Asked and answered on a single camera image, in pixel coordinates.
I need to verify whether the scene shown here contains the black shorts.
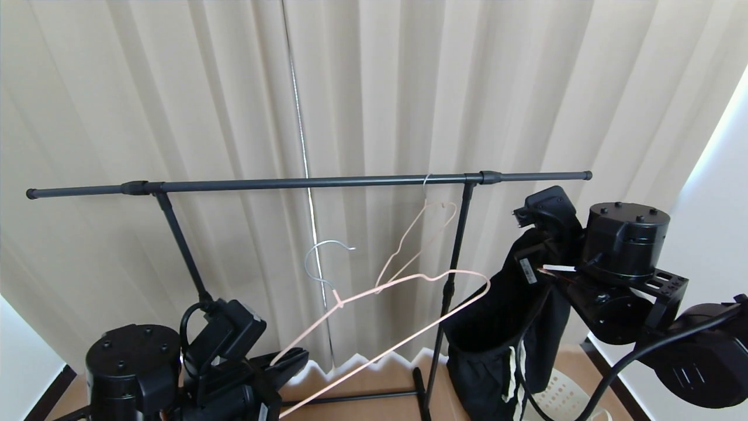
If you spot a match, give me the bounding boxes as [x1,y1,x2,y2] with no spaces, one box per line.
[439,227,577,421]

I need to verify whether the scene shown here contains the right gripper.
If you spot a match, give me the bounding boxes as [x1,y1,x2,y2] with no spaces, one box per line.
[514,236,655,346]

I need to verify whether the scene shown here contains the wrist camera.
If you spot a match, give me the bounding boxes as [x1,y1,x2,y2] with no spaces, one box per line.
[186,299,268,375]
[513,186,583,236]

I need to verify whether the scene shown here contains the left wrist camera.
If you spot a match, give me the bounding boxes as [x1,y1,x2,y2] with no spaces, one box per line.
[186,299,268,375]

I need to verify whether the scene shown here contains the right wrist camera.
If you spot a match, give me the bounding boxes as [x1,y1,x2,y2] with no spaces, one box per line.
[513,186,583,236]

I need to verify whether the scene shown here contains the pink clothes hanger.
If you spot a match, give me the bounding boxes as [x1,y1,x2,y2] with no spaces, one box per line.
[270,240,491,419]
[374,173,459,294]

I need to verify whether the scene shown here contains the white laundry basket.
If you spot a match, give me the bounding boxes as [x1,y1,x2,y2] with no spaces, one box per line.
[528,368,614,421]

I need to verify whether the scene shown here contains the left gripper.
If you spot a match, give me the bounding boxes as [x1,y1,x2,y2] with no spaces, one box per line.
[180,361,283,421]

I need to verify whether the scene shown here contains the black clothes rack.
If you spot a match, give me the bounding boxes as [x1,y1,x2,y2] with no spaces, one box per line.
[26,170,593,421]

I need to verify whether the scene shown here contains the beige curtain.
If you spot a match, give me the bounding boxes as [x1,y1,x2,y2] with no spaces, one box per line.
[0,0,748,381]

